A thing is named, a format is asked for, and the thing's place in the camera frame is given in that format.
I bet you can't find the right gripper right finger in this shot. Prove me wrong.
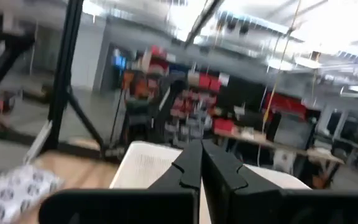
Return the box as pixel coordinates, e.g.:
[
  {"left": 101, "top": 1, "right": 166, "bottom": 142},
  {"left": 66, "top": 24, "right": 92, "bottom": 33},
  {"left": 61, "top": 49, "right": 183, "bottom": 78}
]
[{"left": 201, "top": 139, "right": 358, "bottom": 224}]

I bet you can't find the shelf with red bins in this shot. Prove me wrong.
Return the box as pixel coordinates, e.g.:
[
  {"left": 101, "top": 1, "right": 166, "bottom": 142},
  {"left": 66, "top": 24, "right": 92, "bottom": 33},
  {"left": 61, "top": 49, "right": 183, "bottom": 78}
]
[{"left": 119, "top": 45, "right": 241, "bottom": 149}]

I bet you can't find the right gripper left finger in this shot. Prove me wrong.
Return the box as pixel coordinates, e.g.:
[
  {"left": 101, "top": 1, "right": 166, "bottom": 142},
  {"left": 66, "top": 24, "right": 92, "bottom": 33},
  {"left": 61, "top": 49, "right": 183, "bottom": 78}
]
[{"left": 38, "top": 139, "right": 203, "bottom": 224}]

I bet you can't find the red cabinet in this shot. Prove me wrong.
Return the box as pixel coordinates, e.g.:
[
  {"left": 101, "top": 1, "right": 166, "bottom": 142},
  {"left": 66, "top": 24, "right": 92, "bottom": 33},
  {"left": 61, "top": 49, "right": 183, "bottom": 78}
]
[{"left": 264, "top": 91, "right": 308, "bottom": 121}]

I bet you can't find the yellow hanging cable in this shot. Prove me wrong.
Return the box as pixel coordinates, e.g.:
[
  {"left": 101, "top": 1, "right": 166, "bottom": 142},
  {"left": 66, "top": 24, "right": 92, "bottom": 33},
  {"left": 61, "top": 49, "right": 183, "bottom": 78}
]
[{"left": 260, "top": 0, "right": 303, "bottom": 133}]

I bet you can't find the white printed plastic pouch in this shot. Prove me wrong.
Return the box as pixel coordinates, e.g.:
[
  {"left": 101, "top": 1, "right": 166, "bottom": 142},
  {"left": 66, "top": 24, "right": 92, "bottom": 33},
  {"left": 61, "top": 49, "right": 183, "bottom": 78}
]
[{"left": 0, "top": 164, "right": 62, "bottom": 224}]

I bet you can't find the white perforated plastic basket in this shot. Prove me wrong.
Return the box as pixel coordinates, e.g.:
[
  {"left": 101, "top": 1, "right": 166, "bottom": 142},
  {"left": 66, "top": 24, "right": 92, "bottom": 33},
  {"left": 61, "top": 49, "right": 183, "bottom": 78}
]
[{"left": 109, "top": 140, "right": 311, "bottom": 224}]

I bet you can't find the wooden workbench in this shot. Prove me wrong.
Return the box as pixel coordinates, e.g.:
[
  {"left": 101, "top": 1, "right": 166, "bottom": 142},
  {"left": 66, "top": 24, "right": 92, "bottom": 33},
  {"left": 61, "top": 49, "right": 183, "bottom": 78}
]
[{"left": 219, "top": 124, "right": 345, "bottom": 167}]

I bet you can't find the black frame post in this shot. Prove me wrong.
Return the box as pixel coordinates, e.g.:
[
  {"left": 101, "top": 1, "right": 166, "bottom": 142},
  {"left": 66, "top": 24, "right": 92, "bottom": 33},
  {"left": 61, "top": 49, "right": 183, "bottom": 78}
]
[{"left": 47, "top": 0, "right": 107, "bottom": 158}]

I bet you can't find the black ceiling beam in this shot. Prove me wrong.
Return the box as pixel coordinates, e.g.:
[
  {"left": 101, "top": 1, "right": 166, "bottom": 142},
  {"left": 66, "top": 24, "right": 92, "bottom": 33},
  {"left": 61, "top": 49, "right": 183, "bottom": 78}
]
[{"left": 183, "top": 0, "right": 226, "bottom": 49}]

